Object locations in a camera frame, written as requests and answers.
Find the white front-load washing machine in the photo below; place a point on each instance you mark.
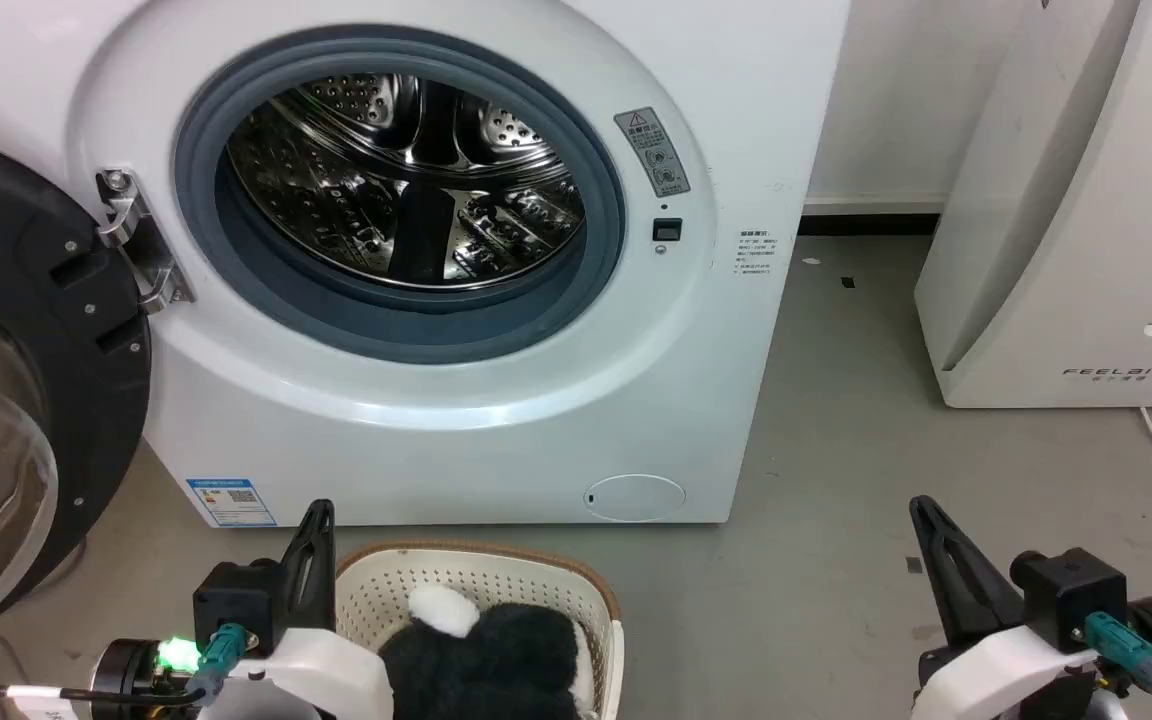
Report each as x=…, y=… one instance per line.
x=636, y=400

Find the grey rubber door gasket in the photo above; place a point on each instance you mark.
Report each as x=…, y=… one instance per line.
x=598, y=250

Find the teal right camera connector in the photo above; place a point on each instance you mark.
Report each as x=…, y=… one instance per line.
x=1121, y=645

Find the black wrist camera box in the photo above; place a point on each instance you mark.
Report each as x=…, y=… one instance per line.
x=1071, y=595
x=234, y=598

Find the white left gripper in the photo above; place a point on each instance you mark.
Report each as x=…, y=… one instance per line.
x=321, y=672

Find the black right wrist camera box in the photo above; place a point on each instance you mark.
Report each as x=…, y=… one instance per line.
x=1071, y=595

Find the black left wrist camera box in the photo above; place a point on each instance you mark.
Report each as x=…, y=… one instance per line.
x=234, y=598

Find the white Feelbird appliance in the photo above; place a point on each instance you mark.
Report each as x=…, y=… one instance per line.
x=1056, y=250

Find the black door latch slot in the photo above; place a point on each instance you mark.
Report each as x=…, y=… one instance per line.
x=667, y=230

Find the small printed text label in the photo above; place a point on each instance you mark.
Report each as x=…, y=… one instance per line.
x=756, y=255

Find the stainless steel washing machine drum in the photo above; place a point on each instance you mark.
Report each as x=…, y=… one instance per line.
x=336, y=200

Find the black left wrist motor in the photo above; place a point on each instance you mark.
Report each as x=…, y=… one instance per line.
x=124, y=675

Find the white perforated laundry basket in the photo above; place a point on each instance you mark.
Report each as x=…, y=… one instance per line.
x=496, y=578

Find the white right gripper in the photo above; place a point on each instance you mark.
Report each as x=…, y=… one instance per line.
x=1001, y=672

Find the metal washing machine door hinge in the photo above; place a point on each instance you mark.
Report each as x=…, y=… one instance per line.
x=144, y=250

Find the black washer door with glass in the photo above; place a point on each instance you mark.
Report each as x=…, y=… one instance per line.
x=86, y=300

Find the blue energy label sticker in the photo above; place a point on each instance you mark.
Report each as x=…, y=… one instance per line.
x=231, y=502

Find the teal left camera connector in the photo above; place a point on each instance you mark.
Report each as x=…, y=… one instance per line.
x=223, y=650

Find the grey warning sticker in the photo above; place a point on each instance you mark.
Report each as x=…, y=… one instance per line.
x=653, y=150

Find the teal camera connector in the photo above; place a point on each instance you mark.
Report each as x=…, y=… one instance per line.
x=223, y=650
x=1121, y=645

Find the round white filter cover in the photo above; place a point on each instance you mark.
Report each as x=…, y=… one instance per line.
x=636, y=498

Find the black and white plush toy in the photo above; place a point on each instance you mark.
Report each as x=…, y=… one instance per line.
x=486, y=665

